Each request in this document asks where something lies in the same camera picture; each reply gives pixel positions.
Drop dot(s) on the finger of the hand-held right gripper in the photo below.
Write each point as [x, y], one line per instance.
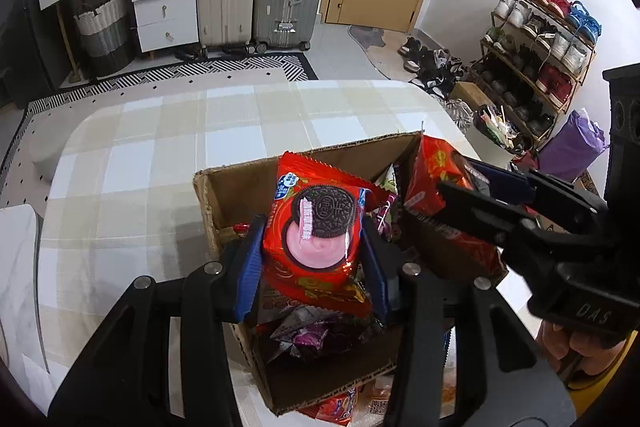
[505, 184]
[475, 207]

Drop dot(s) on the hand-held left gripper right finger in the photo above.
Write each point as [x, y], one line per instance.
[374, 272]

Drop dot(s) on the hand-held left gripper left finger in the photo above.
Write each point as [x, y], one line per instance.
[252, 262]

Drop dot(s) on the red and gold snack packet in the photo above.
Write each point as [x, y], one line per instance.
[430, 177]

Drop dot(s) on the red cookie packet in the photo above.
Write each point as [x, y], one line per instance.
[310, 257]

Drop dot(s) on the person's right hand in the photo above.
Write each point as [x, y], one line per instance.
[570, 349]

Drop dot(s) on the white trash bin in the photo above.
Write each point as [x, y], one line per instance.
[500, 132]

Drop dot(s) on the purple bag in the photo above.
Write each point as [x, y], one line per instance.
[570, 147]

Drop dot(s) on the small brown cardboard box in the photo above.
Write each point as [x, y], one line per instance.
[470, 96]

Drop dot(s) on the cluster of sneakers and sandals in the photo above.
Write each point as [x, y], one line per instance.
[435, 67]

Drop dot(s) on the beige round rug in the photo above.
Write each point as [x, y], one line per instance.
[392, 59]

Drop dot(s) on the grey irregular doormat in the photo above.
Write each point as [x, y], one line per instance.
[365, 38]

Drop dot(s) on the white marble side table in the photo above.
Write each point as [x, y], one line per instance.
[15, 282]

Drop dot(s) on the woven laundry basket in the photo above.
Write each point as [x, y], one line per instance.
[107, 37]

